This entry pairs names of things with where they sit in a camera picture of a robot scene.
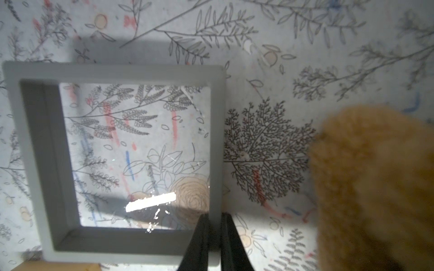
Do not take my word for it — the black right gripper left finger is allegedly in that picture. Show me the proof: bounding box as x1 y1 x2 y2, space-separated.
177 213 210 271

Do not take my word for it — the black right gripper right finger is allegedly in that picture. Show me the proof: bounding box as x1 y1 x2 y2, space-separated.
220 212 254 271

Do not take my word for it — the brown teddy bear plush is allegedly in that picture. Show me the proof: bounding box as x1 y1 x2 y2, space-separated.
309 105 434 271

